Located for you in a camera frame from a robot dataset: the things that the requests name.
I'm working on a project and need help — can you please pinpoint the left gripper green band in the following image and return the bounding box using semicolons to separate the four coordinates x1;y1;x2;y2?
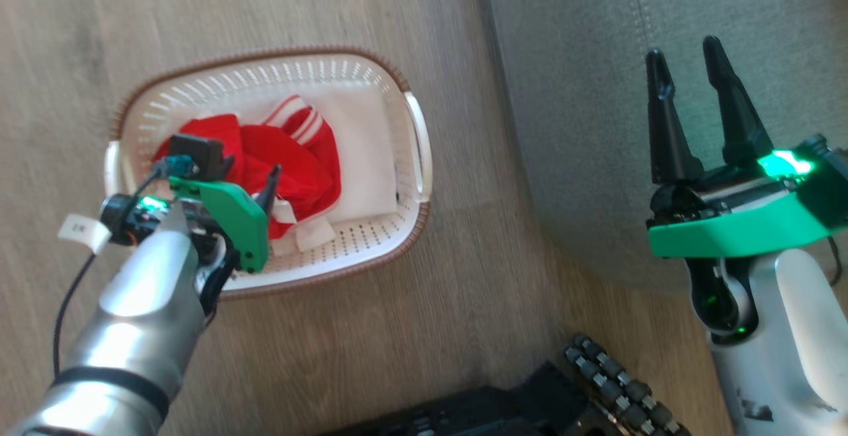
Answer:
99;164;282;274

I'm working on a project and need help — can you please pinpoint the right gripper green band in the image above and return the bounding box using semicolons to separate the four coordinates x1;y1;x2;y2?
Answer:
646;36;834;259

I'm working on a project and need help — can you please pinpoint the red and white garment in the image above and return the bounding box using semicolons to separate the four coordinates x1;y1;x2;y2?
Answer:
152;95;342;252

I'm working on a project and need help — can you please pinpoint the grey fabric sofa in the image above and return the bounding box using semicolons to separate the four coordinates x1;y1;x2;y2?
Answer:
480;0;848;294

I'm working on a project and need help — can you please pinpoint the white laundry basket brown rim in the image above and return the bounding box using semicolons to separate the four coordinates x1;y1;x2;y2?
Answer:
104;46;433;301

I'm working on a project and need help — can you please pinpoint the teal cable connector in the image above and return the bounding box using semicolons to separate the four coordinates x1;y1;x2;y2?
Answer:
164;154;199;180

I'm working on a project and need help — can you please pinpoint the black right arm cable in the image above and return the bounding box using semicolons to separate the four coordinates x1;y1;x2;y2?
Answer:
825;234;842;288

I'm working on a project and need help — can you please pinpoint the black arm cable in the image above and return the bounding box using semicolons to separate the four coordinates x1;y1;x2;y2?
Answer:
52;164;166;378
825;234;842;288

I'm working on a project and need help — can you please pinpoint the white paper cable label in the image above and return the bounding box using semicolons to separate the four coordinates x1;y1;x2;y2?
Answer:
58;214;112;254

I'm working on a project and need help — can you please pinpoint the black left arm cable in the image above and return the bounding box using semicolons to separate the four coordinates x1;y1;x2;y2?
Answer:
52;164;166;378

